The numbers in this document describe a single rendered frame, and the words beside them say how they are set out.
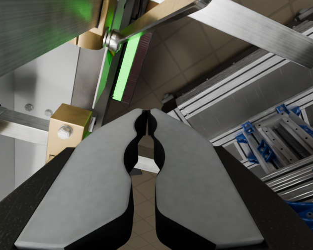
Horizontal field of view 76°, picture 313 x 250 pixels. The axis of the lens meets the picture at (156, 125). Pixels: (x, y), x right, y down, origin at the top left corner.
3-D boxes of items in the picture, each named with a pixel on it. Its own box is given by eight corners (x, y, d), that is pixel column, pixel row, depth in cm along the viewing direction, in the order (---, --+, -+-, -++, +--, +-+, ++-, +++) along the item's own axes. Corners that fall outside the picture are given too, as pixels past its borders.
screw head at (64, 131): (74, 126, 30) (71, 131, 29) (72, 137, 31) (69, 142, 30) (59, 122, 29) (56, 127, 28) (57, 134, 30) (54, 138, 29)
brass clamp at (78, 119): (96, 111, 34) (88, 128, 30) (83, 166, 41) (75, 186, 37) (58, 100, 33) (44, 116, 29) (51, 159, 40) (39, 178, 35)
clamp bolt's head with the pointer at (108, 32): (124, 51, 38) (124, 30, 23) (120, 64, 38) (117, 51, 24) (114, 47, 37) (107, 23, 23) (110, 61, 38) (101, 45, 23)
